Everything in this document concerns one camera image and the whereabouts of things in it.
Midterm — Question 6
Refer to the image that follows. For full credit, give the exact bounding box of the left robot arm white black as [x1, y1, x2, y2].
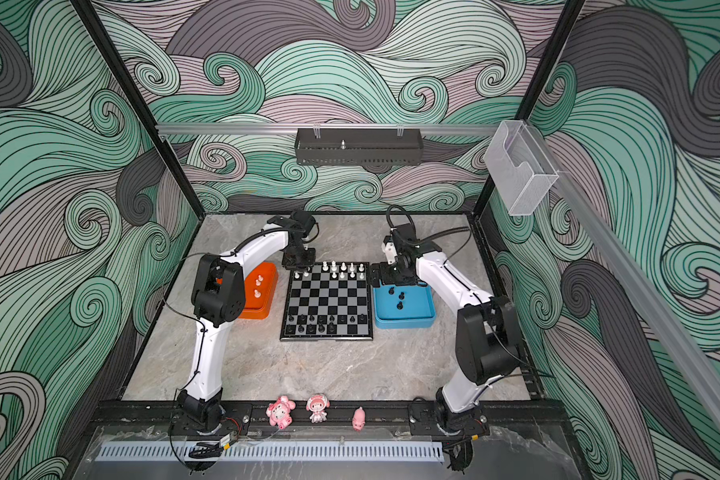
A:
[177, 210, 319, 432]

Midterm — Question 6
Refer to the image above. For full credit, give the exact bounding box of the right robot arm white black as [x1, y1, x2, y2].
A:
[379, 237, 520, 415]

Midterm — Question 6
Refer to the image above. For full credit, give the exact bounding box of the blue plastic bin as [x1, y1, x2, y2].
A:
[372, 284, 436, 330]

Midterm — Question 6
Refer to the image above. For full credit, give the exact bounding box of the orange plastic bin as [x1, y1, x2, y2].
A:
[240, 262, 278, 320]

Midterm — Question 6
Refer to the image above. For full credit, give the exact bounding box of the black white chessboard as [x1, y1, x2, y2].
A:
[279, 261, 374, 341]

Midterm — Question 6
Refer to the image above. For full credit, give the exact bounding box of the black hanging tray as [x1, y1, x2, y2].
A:
[294, 129, 424, 167]

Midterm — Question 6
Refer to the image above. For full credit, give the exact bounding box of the pink hat doll figurine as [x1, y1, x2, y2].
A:
[306, 393, 330, 424]

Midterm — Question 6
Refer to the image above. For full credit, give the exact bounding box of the small pink pig figurine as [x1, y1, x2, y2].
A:
[351, 407, 366, 431]

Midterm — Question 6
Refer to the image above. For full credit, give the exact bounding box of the pink big-eared figurine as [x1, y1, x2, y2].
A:
[265, 395, 296, 430]

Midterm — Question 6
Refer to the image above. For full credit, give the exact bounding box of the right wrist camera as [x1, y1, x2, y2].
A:
[382, 223, 416, 267]

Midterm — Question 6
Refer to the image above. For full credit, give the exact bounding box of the aluminium rail back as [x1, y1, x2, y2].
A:
[155, 122, 498, 137]

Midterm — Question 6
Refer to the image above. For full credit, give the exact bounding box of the aluminium rail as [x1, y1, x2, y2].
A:
[521, 122, 720, 432]
[155, 122, 498, 137]

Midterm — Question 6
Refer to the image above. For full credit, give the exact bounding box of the clear plastic wall box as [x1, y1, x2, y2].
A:
[483, 120, 559, 217]

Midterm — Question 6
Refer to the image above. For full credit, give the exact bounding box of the white slotted cable duct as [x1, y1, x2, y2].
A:
[94, 440, 445, 463]

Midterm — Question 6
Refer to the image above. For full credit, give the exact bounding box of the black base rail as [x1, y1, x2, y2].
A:
[91, 397, 567, 437]

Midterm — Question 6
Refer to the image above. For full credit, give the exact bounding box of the aluminium rail right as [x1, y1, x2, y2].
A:
[521, 122, 720, 432]

